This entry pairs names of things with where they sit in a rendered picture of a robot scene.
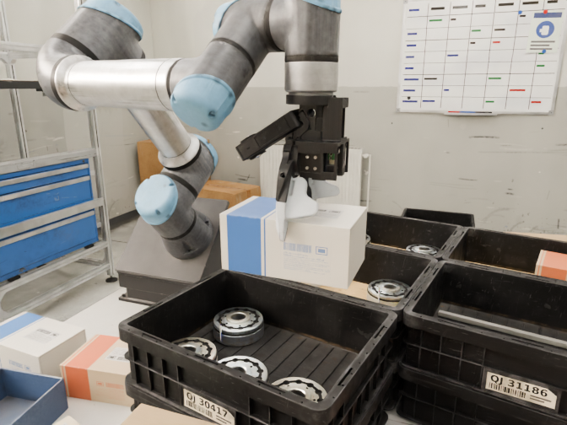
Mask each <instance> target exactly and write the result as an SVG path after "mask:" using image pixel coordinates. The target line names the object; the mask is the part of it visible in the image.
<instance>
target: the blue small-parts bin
mask: <svg viewBox="0 0 567 425"><path fill-rule="evenodd" d="M67 409H68V399H67V394H66V388H65V383H64V378H61V377H56V376H50V375H45V374H37V373H31V372H26V371H21V370H16V369H7V368H0V425H52V424H53V423H54V422H55V421H56V420H57V419H58V418H59V417H60V416H61V415H62V414H63V413H64V412H65V411H66V410H67Z"/></svg>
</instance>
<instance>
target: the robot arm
mask: <svg viewBox="0 0 567 425"><path fill-rule="evenodd" d="M341 13H342V9H341V0H234V1H233V2H229V3H224V4H222V5H221V6H220V7H219V8H218V9H217V10H216V12H215V14H214V21H213V38H212V39H211V41H210V42H209V43H208V45H207V47H206V48H205V49H204V51H203V52H202V54H201V55H200V56H198V57H194V58H160V59H146V55H145V53H144V52H143V49H142V48H141V46H140V45H139V44H138V42H139V41H140V40H141V39H142V38H143V27H142V25H141V24H140V22H139V21H138V19H137V18H136V17H135V15H134V14H133V13H132V12H131V11H129V10H128V9H127V8H126V7H124V6H123V5H122V4H120V3H119V2H117V1H115V0H87V1H86V2H85V3H83V4H82V5H79V6H78V7H77V10H76V11H75V12H74V13H73V14H72V15H71V17H70V18H69V19H68V20H67V21H66V22H65V23H64V24H63V25H62V26H61V27H60V28H59V29H58V30H57V31H56V32H55V33H54V35H53V36H52V37H51V38H50V39H48V40H47V41H46V43H45V44H44V45H43V46H42V47H41V49H40V51H39V54H38V57H37V60H36V75H37V78H38V81H39V84H40V86H41V88H42V90H43V91H44V93H45V94H46V95H47V97H48V98H49V99H50V100H52V101H53V102H54V103H56V104H57V105H59V106H61V107H63V108H65V109H68V110H76V111H90V110H94V109H95V108H97V107H98V106H100V107H113V108H127V109H128V111H129V112H130V113H131V115H132V116H133V118H134V119H135V120H136V121H137V123H138V124H139V126H140V127H142V129H143V130H144V132H145V133H146V134H147V136H148V137H149V139H150V140H151V141H152V143H153V144H154V145H155V147H156V148H157V149H158V150H159V155H158V157H159V161H160V163H162V165H163V166H164V168H163V169H162V171H161V172H160V174H159V175H152V176H150V179H146V180H145V181H144V182H143V183H142V184H141V185H140V186H139V188H138V190H137V192H136V195H135V206H136V209H137V210H138V212H139V214H140V215H141V217H142V218H143V220H144V221H145V222H146V223H149V225H150V226H151V227H152V228H153V229H154V230H155V231H156V232H157V233H158V234H159V235H160V236H161V239H162V241H163V245H164V247H165V249H166V250H167V251H168V252H169V253H170V254H171V255H172V256H173V257H175V258H177V259H182V260H185V259H191V258H193V257H195V256H198V255H200V254H201V253H203V252H204V251H205V250H206V249H207V248H208V246H209V244H210V243H211V241H212V238H213V225H212V223H211V221H210V220H209V219H208V217H207V216H206V215H205V214H203V213H202V212H199V211H197V210H195V209H193V208H192V204H193V203H194V201H195V200H196V198H197V196H198V194H199V193H200V191H201V190H202V188H203V187H204V185H205V184H206V182H207V181H208V178H209V177H210V175H212V173H213V172H214V170H215V167H216V165H217V163H218V155H217V152H216V150H215V149H214V147H213V145H212V144H211V143H208V142H207V140H206V139H205V138H203V137H201V136H198V135H196V134H192V133H189V132H186V130H185V128H184V127H183V125H182V124H181V122H180V121H179V119H178V118H177V116H178V117H179V118H180V119H181V120H182V121H183V122H185V123H186V124H187V125H188V126H190V127H196V129H198V130H199V131H203V132H211V131H213V130H215V129H217V128H218V127H219V126H220V125H221V123H222V122H223V121H224V119H225V118H226V116H228V115H229V114H230V113H231V112H232V110H233V109H234V108H235V103H236V101H237V100H238V99H239V98H240V96H241V94H242V93H243V91H244V90H245V88H246V86H247V84H248V83H249V82H250V81H251V79H252V77H253V76H254V74H255V73H256V71H257V69H258V68H259V67H260V66H261V64H262V62H263V61H264V59H265V57H266V56H267V54H268V53H271V52H285V56H284V61H285V63H284V90H285V91H286V92H289V94H286V104H287V105H300V108H299V109H295V110H291V111H289V112H288V113H286V114H285V115H283V116H281V117H280V118H278V119H277V120H276V121H274V122H273V123H271V124H270V125H268V126H266V127H265V128H263V129H262V130H261V131H259V132H258V133H254V134H252V135H250V136H247V137H246V138H245V139H243V140H242V141H240V145H238V146H237V147H235V149H236V151H237V152H238V154H239V155H240V157H241V159H242V161H245V160H248V159H249V160H253V159H255V158H259V157H261V155H262V154H263V153H265V152H266V149H267V148H269V147H271V146H272V145H273V144H275V143H277V142H278V141H280V140H282V139H283V138H285V144H284V146H283V157H282V161H281V163H280V166H279V170H278V180H277V190H276V229H277V231H278V237H279V239H280V241H283V242H285V238H286V234H287V229H288V221H289V220H294V219H299V218H308V217H313V216H314V215H316V214H317V212H318V207H319V205H318V203H317V202H316V199H318V198H323V197H330V196H337V195H338V194H339V192H340V190H339V188H338V187H337V186H335V185H334V184H331V183H329V182H327V180H337V176H343V175H344V172H348V151H349V138H347V137H345V136H344V127H345V108H347V107H348V98H347V97H336V95H333V93H335V92H337V91H338V64H339V63H338V58H339V39H340V19H341ZM313 110H315V111H313ZM315 112H316V114H315ZM345 154H346V163H345ZM298 176H300V177H298Z"/></svg>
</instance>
